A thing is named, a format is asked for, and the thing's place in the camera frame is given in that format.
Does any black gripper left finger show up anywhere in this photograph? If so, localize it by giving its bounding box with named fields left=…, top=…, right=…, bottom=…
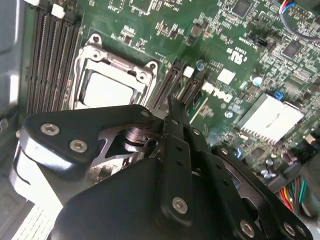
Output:
left=18, top=96, right=196, bottom=225

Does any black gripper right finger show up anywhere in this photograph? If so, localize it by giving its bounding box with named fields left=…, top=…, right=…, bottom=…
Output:
left=174, top=101, right=313, bottom=240

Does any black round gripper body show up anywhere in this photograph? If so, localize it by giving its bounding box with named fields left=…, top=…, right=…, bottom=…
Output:
left=49, top=158, right=236, bottom=240

